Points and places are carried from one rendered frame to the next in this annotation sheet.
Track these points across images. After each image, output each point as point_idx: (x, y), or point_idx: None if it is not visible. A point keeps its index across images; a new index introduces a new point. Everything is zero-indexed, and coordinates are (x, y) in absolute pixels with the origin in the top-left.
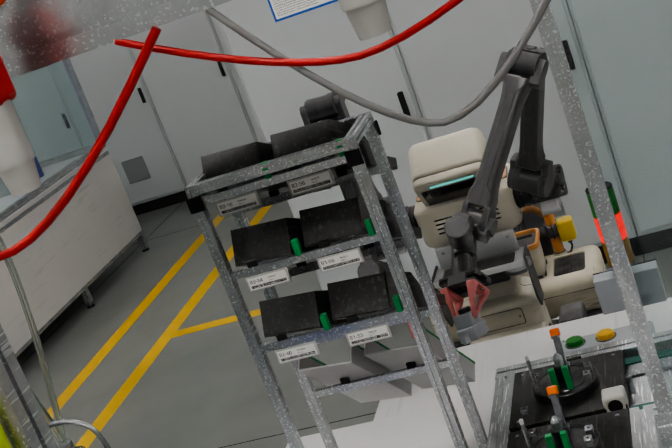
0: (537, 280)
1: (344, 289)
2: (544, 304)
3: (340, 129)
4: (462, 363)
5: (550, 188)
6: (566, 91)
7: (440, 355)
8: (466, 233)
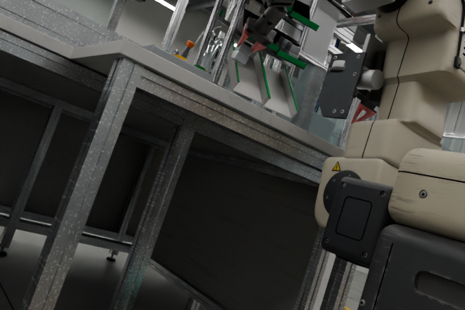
0: (342, 94)
1: (252, 18)
2: (371, 153)
3: None
4: (233, 73)
5: None
6: None
7: (228, 57)
8: None
